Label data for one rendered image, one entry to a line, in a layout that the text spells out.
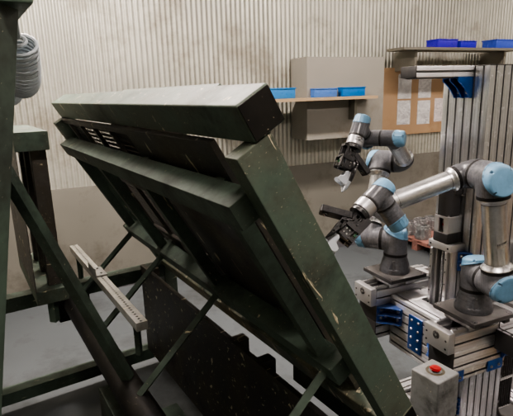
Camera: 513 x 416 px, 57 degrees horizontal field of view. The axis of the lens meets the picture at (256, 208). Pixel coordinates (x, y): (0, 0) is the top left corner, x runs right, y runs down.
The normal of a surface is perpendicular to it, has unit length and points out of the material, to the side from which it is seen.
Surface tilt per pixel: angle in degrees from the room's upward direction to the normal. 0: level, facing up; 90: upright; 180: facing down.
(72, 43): 90
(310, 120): 90
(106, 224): 90
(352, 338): 90
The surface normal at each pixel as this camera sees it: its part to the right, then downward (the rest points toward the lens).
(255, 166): 0.54, 0.18
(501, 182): 0.15, 0.10
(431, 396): -0.84, 0.15
